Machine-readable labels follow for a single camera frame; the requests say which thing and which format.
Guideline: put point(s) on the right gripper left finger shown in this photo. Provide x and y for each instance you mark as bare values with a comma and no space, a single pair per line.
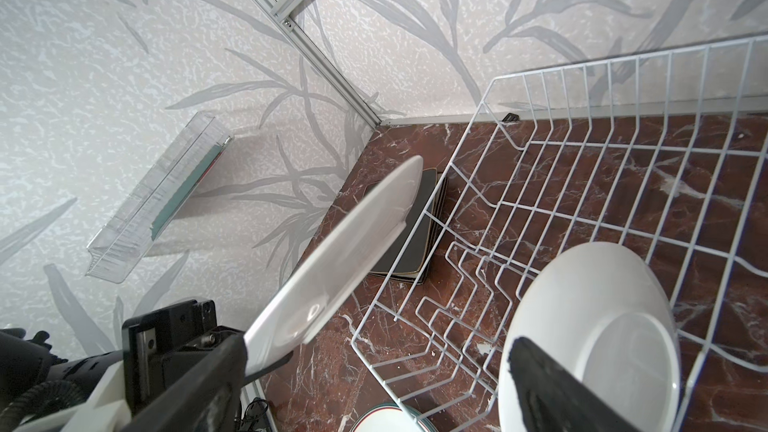
206,398

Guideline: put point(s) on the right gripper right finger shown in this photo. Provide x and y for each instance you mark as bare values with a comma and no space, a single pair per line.
551,399

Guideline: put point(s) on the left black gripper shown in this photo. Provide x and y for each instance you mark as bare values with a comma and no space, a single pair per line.
158,348

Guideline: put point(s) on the white round plate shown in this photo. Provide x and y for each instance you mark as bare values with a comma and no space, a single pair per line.
333,270
600,312
389,417

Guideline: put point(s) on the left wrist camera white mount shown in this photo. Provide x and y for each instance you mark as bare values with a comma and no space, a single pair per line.
106,408

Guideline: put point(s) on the clear plastic wall shelf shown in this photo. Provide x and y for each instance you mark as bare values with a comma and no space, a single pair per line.
150,207

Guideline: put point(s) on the white wire dish rack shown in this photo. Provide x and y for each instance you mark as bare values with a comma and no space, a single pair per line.
664,153

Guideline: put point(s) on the aluminium frame crossbar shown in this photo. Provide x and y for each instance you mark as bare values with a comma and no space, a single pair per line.
280,14

